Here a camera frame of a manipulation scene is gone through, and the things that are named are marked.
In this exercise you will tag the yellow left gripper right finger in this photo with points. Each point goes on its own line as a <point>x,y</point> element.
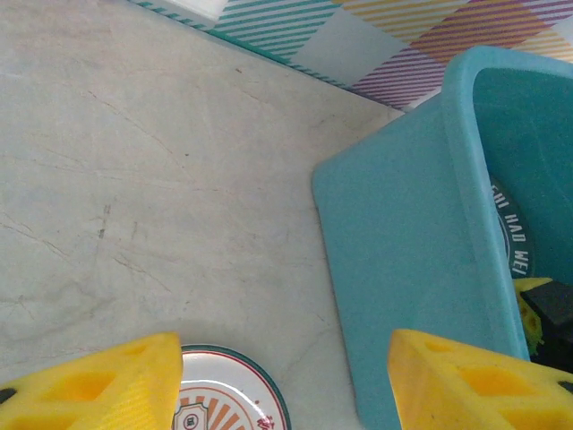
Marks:
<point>470,389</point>

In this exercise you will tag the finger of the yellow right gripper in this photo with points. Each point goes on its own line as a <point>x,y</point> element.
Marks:
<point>532,327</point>
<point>548,302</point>

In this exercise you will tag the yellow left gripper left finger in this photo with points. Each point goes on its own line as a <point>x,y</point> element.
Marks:
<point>89,394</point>

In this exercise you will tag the white plate dark lettered rim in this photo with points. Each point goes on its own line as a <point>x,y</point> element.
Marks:
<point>515,224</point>

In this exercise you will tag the orange sunburst plate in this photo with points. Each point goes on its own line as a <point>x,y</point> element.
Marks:
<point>233,385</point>

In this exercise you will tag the blue plastic bin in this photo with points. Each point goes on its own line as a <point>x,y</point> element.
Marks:
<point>394,224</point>

